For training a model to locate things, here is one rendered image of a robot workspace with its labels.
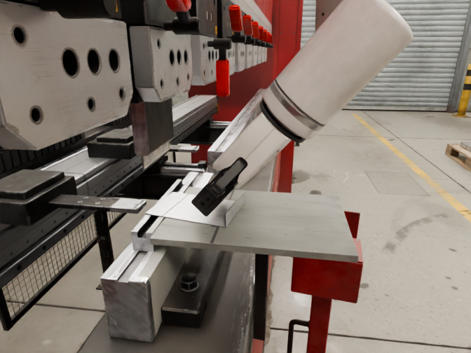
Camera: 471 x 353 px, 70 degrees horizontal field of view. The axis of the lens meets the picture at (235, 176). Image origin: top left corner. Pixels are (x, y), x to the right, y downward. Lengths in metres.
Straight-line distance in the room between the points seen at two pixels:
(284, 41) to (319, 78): 2.22
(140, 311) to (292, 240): 0.21
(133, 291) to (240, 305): 0.17
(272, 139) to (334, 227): 0.16
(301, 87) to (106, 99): 0.21
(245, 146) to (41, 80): 0.24
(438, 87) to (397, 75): 0.89
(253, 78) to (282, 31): 0.39
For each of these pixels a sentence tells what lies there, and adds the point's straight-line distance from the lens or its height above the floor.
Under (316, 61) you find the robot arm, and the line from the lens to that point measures 0.39.
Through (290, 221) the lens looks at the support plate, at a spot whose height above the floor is 1.00.
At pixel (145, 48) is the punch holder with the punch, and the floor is 1.23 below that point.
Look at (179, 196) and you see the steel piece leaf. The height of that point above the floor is 1.00.
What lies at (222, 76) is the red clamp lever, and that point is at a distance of 0.61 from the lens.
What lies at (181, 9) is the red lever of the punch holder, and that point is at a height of 1.27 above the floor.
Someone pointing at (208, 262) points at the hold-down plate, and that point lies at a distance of 0.57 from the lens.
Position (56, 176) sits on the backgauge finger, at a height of 1.03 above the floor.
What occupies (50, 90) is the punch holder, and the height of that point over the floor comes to 1.21.
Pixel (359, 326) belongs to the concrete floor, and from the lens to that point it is 1.84.
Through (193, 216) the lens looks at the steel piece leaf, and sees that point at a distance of 0.50.
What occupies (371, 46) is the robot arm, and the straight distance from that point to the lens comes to 0.38.
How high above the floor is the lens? 1.23
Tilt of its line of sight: 21 degrees down
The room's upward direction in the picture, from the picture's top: straight up
